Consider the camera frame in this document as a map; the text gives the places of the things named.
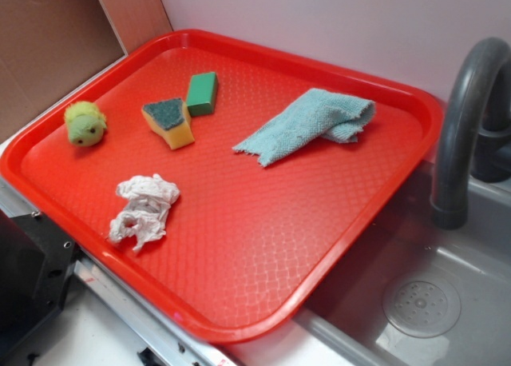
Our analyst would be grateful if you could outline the green plush animal toy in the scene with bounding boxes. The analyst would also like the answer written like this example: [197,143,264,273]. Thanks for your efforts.
[64,101,107,147]

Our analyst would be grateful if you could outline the red plastic tray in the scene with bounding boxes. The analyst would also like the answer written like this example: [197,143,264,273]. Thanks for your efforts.
[1,30,443,344]

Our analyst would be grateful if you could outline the light blue cloth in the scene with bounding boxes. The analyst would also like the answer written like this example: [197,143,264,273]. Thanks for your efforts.
[232,89,376,167]

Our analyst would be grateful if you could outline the green rectangular block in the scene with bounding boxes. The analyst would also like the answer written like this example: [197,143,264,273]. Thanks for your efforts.
[186,72,218,117]

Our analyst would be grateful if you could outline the yellow sponge with green scourer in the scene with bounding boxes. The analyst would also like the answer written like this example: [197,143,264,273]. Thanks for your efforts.
[141,97,195,150]

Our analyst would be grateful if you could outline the crumpled white paper towel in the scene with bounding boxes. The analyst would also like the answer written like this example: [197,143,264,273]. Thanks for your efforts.
[108,174,180,253]

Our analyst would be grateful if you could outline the grey plastic sink basin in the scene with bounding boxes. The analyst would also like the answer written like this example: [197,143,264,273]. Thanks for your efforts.
[296,162,510,365]

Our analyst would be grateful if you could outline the round sink drain cover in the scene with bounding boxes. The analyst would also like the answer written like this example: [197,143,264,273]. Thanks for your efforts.
[382,273,461,339]

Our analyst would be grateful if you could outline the grey curved faucet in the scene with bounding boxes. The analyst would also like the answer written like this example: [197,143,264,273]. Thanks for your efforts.
[430,38,510,229]

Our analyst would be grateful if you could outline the brown cardboard panel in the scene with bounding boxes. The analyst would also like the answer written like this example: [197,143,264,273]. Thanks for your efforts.
[1,0,172,141]

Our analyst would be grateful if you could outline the black metal bracket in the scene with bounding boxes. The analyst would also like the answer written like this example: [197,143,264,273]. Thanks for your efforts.
[1,213,76,357]

